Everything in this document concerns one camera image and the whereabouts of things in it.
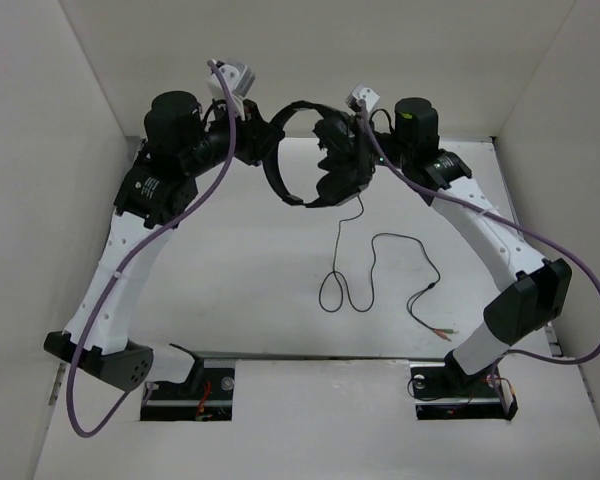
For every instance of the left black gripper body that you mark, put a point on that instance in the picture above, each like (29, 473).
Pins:
(217, 137)

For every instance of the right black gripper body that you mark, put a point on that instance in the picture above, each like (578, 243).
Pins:
(391, 148)

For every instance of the black headphones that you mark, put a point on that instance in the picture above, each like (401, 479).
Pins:
(271, 163)

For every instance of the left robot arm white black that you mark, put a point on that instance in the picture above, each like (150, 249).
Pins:
(181, 144)

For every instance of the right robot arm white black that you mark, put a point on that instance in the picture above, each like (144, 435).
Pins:
(532, 289)

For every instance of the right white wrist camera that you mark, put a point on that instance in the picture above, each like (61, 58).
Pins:
(362, 98)

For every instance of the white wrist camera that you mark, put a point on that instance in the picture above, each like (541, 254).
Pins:
(362, 98)
(239, 78)

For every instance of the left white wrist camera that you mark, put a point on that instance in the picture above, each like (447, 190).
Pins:
(239, 78)

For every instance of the front aluminium rail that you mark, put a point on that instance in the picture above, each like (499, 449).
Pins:
(305, 357)

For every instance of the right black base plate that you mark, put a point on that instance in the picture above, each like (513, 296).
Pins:
(487, 397)

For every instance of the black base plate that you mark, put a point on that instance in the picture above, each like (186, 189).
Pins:
(205, 396)
(487, 397)

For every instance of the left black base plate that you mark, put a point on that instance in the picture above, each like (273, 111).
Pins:
(205, 396)

